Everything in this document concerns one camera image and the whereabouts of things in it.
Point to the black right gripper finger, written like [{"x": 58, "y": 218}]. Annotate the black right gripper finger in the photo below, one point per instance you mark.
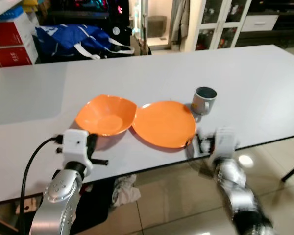
[{"x": 190, "y": 142}]

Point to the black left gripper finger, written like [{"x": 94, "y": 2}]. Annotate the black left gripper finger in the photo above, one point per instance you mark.
[{"x": 92, "y": 143}]

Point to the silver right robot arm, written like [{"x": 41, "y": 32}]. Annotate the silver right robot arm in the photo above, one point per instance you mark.
[{"x": 237, "y": 196}]

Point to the orange bowl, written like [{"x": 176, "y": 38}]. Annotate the orange bowl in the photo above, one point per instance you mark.
[{"x": 105, "y": 116}]

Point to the orange plate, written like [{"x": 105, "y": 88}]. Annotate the orange plate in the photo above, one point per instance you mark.
[{"x": 164, "y": 125}]

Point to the grey mug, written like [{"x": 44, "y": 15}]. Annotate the grey mug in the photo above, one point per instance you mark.
[{"x": 202, "y": 103}]

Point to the crumpled white cloth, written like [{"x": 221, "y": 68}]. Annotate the crumpled white cloth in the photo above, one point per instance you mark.
[{"x": 125, "y": 191}]

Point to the black table leg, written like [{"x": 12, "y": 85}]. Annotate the black table leg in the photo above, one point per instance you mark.
[{"x": 293, "y": 171}]

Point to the red white cardboard box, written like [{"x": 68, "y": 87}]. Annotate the red white cardboard box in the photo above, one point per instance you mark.
[
  {"x": 12, "y": 32},
  {"x": 12, "y": 56}
]

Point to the white glass door cabinet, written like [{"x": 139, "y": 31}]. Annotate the white glass door cabinet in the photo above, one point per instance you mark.
[{"x": 215, "y": 24}]

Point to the brown stool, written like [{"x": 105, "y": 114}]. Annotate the brown stool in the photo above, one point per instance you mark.
[{"x": 157, "y": 25}]

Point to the white drawer unit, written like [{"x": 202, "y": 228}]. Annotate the white drawer unit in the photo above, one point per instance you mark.
[{"x": 258, "y": 23}]

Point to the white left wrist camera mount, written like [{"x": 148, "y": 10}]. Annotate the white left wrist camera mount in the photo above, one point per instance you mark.
[{"x": 74, "y": 147}]

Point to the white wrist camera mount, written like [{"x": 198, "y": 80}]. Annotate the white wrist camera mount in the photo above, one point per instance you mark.
[
  {"x": 225, "y": 142},
  {"x": 74, "y": 147}
]

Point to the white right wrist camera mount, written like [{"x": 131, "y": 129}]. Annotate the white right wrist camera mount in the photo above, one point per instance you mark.
[{"x": 225, "y": 142}]

